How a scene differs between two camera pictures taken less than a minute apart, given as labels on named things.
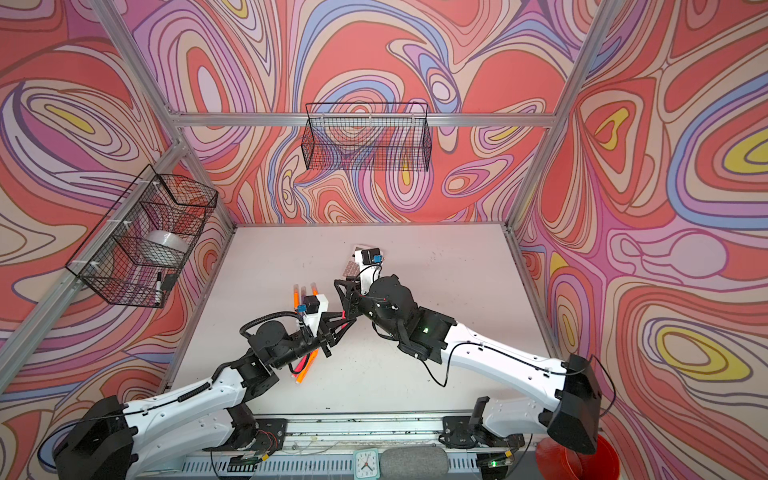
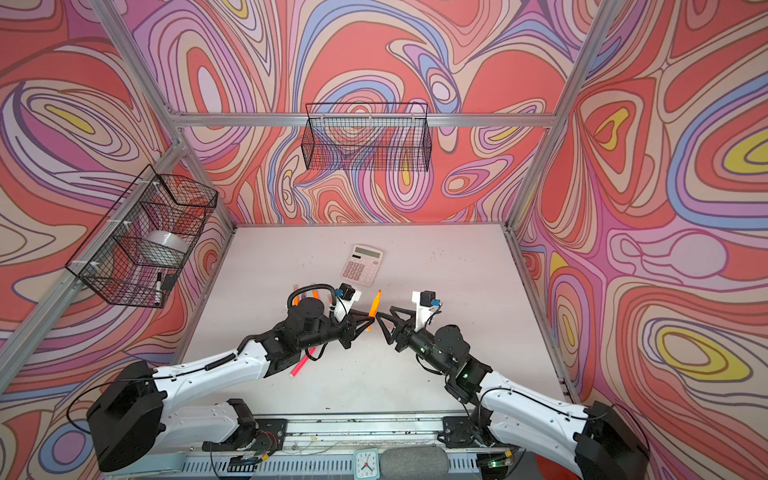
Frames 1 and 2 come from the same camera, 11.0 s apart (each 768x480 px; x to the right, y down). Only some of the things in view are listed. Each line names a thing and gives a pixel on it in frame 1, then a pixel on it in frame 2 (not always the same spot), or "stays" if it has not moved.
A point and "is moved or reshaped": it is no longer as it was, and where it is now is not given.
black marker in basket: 159,289 stays
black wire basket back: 372,136 stays
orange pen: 307,367 is moved or reshaped
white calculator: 352,267 stays
